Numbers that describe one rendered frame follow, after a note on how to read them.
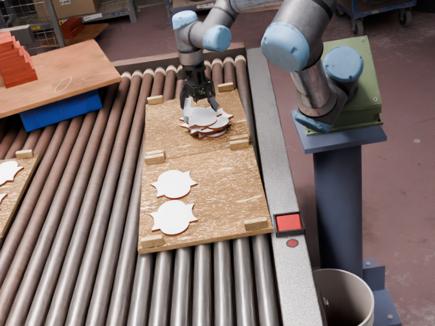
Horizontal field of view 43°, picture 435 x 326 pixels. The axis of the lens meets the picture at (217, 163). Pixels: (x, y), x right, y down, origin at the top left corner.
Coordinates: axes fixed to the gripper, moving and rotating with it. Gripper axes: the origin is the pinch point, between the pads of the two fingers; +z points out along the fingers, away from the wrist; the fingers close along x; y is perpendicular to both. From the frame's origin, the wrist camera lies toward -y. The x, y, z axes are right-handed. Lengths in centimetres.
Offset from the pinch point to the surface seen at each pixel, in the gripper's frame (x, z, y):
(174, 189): -23.5, 4.4, 26.2
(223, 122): 4.0, 1.0, 8.1
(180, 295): -40, 7, 61
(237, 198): -11.4, 5.2, 40.9
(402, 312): 55, 99, 40
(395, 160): 130, 99, -40
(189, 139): -6.5, 5.2, 3.0
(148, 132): -15.2, 5.2, -11.7
